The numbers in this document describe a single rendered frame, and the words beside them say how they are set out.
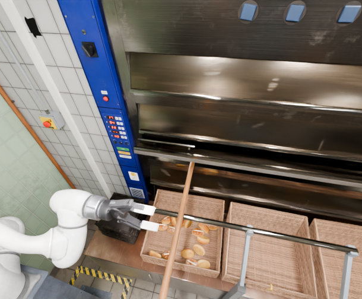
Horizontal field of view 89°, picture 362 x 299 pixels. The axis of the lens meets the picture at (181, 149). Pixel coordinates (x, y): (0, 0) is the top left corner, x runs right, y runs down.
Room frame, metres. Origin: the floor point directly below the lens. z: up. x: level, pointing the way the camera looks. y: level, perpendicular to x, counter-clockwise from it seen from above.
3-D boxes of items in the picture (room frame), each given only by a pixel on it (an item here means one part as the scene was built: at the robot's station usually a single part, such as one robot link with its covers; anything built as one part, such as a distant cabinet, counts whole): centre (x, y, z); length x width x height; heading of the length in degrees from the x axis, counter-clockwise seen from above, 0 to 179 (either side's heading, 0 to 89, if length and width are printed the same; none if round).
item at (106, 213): (0.34, 0.26, 1.49); 0.09 x 0.07 x 0.08; 77
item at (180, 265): (0.57, -0.02, 0.72); 0.56 x 0.49 x 0.28; 78
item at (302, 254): (0.44, -0.59, 0.72); 0.56 x 0.49 x 0.28; 76
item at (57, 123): (1.00, 0.84, 1.46); 0.10 x 0.07 x 0.10; 77
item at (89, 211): (0.35, 0.33, 1.49); 0.09 x 0.06 x 0.09; 167
